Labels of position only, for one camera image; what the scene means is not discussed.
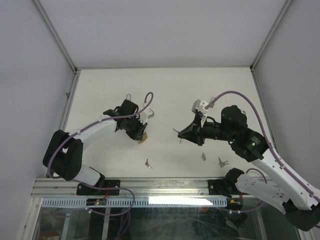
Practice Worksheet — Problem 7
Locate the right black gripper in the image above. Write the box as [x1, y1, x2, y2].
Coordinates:
[177, 114, 236, 147]

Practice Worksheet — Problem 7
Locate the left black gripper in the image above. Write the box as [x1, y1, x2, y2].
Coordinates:
[125, 115, 148, 140]

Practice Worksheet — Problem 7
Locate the silver key set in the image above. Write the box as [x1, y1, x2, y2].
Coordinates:
[218, 157, 229, 168]
[172, 128, 182, 144]
[145, 159, 153, 169]
[201, 152, 207, 161]

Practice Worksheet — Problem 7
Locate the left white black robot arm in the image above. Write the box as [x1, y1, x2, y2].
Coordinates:
[42, 99, 155, 195]

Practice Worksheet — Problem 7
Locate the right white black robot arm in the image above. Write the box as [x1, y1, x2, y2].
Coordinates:
[177, 105, 320, 232]

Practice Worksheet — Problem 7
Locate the small brass padlock left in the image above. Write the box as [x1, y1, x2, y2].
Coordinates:
[126, 93, 131, 101]

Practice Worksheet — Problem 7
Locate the small brass padlock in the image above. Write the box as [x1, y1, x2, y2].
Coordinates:
[126, 93, 131, 101]
[210, 97, 215, 108]

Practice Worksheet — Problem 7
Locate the small brass padlock right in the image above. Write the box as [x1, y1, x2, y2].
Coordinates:
[210, 97, 215, 108]

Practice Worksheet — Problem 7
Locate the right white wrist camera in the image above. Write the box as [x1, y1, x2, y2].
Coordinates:
[191, 99, 209, 127]

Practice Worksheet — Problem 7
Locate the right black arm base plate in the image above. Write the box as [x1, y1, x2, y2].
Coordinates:
[207, 178, 241, 198]

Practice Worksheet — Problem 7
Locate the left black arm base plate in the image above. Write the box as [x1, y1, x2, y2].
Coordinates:
[76, 178, 121, 196]

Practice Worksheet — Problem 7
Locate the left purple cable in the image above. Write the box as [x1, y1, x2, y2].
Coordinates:
[46, 91, 155, 216]

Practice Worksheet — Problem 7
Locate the aluminium front rail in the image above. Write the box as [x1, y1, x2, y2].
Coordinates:
[31, 177, 224, 198]

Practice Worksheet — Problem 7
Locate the slotted grey cable duct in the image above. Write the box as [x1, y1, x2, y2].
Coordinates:
[42, 196, 227, 208]

